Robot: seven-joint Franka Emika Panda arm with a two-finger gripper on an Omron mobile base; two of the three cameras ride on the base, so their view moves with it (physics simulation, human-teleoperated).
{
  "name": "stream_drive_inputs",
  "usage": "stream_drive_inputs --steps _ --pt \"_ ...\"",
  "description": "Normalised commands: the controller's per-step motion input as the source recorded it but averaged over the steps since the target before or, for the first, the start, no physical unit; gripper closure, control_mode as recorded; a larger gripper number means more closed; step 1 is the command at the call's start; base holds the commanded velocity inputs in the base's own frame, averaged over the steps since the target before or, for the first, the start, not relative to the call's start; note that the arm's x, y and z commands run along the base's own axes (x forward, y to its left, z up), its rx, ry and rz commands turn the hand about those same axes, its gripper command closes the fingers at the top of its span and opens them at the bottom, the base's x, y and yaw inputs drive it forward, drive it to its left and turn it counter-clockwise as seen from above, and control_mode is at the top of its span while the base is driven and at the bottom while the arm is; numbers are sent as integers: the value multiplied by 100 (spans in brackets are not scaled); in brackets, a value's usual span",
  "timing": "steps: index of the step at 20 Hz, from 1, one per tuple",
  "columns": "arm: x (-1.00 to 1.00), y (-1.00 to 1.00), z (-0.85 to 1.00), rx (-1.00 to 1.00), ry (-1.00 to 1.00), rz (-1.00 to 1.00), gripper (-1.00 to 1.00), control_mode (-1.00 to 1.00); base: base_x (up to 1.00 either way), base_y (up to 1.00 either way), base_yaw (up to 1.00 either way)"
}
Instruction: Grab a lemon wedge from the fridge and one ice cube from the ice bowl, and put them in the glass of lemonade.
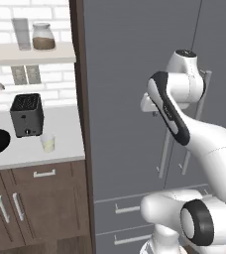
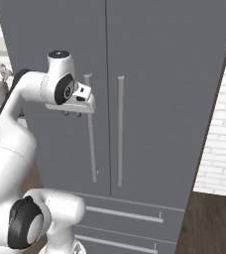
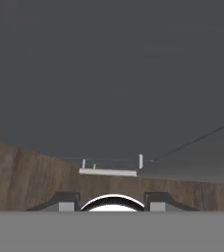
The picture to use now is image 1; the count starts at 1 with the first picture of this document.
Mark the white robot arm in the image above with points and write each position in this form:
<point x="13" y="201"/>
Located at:
<point x="214" y="149"/>

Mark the tall grey box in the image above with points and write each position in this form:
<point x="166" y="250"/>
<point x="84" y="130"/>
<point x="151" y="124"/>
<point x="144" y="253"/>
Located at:
<point x="21" y="33"/>

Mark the dark grey toaster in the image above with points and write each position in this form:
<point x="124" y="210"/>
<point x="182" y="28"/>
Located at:
<point x="27" y="117"/>

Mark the glass jar with brown contents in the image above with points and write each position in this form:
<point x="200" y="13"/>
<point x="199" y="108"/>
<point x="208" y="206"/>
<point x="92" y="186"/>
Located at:
<point x="43" y="38"/>

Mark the white wall shelf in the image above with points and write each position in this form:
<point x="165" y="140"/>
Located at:
<point x="25" y="54"/>

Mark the brown drawer front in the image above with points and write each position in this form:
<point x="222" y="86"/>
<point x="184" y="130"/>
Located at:
<point x="22" y="175"/>

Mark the glass of lemonade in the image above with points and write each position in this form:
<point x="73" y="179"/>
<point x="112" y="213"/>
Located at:
<point x="48" y="144"/>

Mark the grey wall outlet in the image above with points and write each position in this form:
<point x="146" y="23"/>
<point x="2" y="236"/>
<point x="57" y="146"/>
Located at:
<point x="19" y="75"/>
<point x="33" y="74"/>

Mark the brown fridge side panel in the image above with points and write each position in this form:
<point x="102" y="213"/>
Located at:
<point x="82" y="99"/>

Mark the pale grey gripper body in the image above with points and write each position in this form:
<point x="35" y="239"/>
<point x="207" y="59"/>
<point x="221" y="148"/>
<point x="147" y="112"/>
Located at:
<point x="148" y="104"/>

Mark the grey fridge door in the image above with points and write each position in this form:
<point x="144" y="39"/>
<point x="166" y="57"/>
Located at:
<point x="220" y="39"/>
<point x="125" y="99"/>

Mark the grey fridge drawer front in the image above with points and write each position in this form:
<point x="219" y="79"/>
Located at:
<point x="105" y="215"/>
<point x="105" y="243"/>

